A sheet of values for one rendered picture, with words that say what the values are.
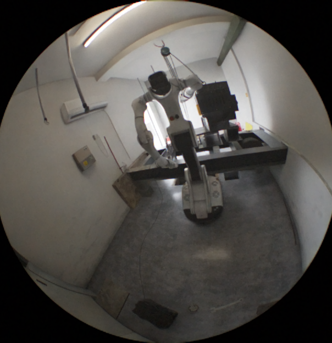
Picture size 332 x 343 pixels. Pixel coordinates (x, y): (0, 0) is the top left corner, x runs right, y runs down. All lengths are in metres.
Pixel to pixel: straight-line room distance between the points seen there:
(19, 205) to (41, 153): 0.73
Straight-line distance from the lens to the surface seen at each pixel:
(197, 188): 1.22
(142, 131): 0.76
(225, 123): 1.79
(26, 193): 1.71
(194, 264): 1.39
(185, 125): 0.82
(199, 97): 1.54
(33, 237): 1.82
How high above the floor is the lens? 1.36
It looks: 29 degrees down
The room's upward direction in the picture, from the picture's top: 24 degrees counter-clockwise
